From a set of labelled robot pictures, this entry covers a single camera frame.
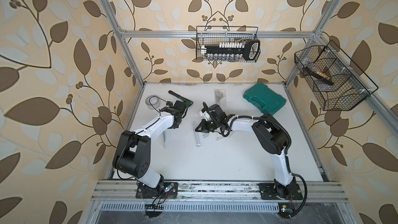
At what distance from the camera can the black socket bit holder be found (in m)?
0.83

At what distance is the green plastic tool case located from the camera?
1.04 m

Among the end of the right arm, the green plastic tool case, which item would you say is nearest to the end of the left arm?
the end of the right arm

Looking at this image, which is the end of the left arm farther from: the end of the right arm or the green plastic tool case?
the green plastic tool case

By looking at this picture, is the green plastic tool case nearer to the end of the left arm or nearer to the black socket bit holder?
the black socket bit holder

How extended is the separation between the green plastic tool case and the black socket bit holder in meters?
0.29
